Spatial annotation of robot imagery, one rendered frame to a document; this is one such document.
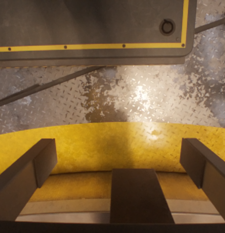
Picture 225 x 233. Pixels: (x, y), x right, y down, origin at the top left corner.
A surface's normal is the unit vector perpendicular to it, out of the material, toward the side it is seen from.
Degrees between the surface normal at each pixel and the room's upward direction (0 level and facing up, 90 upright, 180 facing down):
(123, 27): 0
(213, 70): 0
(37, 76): 0
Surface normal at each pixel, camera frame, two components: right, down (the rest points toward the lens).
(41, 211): -0.13, -0.96
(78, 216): -0.03, 0.25
